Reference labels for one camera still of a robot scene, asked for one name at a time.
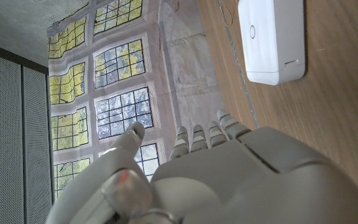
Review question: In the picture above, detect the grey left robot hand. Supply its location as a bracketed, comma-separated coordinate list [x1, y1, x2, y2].
[45, 109, 358, 224]

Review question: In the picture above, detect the small white box device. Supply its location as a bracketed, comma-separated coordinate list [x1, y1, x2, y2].
[237, 0, 306, 86]

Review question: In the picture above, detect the printed window backdrop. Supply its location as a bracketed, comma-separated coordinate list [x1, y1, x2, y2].
[47, 0, 227, 200]

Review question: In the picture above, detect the grey perforated metal panel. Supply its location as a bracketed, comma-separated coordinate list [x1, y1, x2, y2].
[0, 39, 55, 224]

